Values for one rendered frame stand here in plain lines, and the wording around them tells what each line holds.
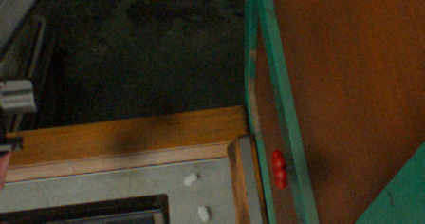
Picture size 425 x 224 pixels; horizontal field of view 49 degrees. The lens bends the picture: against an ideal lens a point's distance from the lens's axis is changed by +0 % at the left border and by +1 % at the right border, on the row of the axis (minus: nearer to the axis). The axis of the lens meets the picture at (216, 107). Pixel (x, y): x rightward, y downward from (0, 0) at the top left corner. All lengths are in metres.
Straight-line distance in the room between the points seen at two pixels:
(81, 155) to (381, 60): 0.91
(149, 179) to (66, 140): 0.21
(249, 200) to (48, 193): 0.46
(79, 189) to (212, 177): 0.30
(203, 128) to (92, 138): 0.26
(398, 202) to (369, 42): 0.09
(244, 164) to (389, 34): 0.71
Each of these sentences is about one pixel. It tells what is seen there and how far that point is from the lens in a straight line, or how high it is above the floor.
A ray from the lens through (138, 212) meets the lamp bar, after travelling 0.66.
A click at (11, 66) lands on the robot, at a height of 0.41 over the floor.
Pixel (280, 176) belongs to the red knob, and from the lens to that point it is 0.50.
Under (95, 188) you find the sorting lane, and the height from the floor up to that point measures 0.74.
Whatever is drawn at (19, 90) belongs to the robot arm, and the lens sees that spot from 0.99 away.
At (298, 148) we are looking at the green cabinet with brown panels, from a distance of 0.50.
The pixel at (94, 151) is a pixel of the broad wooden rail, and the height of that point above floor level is 0.76.
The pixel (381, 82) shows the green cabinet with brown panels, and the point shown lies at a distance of 0.26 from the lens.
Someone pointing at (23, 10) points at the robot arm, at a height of 1.06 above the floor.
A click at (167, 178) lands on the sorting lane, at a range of 1.06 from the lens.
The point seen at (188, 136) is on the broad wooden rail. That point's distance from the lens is 1.07.
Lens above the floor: 1.73
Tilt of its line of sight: 62 degrees down
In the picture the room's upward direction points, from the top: 6 degrees counter-clockwise
